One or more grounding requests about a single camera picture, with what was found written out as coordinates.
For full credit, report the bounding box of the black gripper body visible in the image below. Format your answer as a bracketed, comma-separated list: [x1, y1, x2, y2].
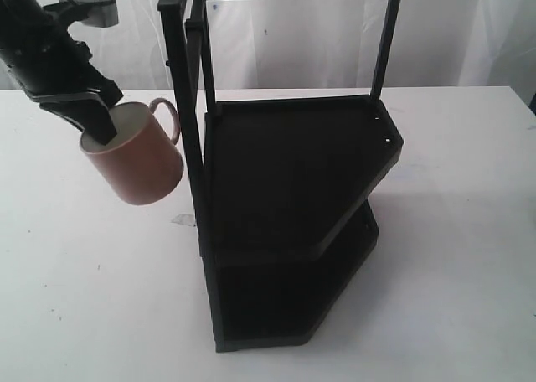
[1, 4, 98, 118]

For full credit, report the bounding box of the pink ceramic mug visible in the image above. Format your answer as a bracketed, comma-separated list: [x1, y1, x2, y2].
[80, 97, 184, 205]

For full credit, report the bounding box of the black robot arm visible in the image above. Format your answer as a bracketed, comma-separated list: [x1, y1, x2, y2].
[1, 0, 123, 145]

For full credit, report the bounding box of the clear tape on table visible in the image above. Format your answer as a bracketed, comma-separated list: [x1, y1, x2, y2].
[171, 214, 197, 227]

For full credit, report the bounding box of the black metal shelf rack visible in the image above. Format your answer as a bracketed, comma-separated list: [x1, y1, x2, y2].
[157, 0, 403, 353]

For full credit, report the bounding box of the white backdrop curtain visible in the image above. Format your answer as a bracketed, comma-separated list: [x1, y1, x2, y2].
[70, 0, 535, 102]

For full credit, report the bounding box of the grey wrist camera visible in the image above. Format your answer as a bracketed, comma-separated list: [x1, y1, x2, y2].
[43, 0, 119, 28]

